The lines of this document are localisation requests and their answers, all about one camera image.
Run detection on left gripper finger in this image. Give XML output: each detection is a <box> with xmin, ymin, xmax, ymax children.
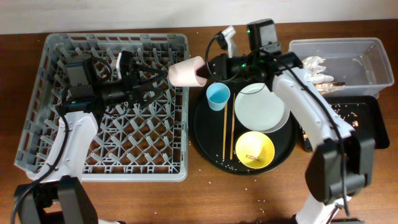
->
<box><xmin>137</xmin><ymin>85</ymin><xmax>164</xmax><ymax>108</ymax></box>
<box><xmin>132</xmin><ymin>62</ymin><xmax>167</xmax><ymax>81</ymax></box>

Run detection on pink plastic cup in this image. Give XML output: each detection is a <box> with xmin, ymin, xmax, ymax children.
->
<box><xmin>168</xmin><ymin>56</ymin><xmax>207</xmax><ymax>87</ymax></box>

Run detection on light blue plastic cup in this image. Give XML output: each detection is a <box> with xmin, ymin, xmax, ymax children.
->
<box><xmin>206</xmin><ymin>82</ymin><xmax>231</xmax><ymax>111</ymax></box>

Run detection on wooden chopstick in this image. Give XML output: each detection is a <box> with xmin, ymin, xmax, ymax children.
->
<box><xmin>222</xmin><ymin>102</ymin><xmax>228</xmax><ymax>161</ymax></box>
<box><xmin>229</xmin><ymin>93</ymin><xmax>236</xmax><ymax>160</ymax></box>

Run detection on white round plate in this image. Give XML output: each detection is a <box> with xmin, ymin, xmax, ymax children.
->
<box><xmin>234</xmin><ymin>83</ymin><xmax>290</xmax><ymax>133</ymax></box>

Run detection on yellow bowl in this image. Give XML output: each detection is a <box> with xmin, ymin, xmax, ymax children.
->
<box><xmin>235</xmin><ymin>131</ymin><xmax>275</xmax><ymax>169</ymax></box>

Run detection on white paper napkin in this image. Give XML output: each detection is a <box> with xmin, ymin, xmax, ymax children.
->
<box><xmin>302</xmin><ymin>56</ymin><xmax>334</xmax><ymax>84</ymax></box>

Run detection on brown food scraps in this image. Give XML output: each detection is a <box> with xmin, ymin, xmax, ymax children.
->
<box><xmin>246</xmin><ymin>154</ymin><xmax>262</xmax><ymax>162</ymax></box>

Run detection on gold foil snack wrapper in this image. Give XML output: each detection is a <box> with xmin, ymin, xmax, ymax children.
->
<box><xmin>315</xmin><ymin>82</ymin><xmax>345</xmax><ymax>95</ymax></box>

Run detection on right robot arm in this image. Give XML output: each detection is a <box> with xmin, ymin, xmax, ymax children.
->
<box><xmin>197</xmin><ymin>19</ymin><xmax>375</xmax><ymax>223</ymax></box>

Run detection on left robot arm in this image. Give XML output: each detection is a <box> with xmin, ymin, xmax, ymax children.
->
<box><xmin>10</xmin><ymin>50</ymin><xmax>167</xmax><ymax>223</ymax></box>

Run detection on grey plastic dishwasher rack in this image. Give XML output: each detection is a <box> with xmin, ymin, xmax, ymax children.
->
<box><xmin>14</xmin><ymin>33</ymin><xmax>190</xmax><ymax>182</ymax></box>

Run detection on clear plastic waste bin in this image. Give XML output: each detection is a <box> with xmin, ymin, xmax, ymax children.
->
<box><xmin>289</xmin><ymin>37</ymin><xmax>394</xmax><ymax>97</ymax></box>

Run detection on round black serving tray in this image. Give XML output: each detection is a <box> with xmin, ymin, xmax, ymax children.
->
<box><xmin>189</xmin><ymin>88</ymin><xmax>299</xmax><ymax>175</ymax></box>

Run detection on black rectangular tray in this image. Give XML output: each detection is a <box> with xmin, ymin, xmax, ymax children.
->
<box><xmin>298</xmin><ymin>95</ymin><xmax>391</xmax><ymax>152</ymax></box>

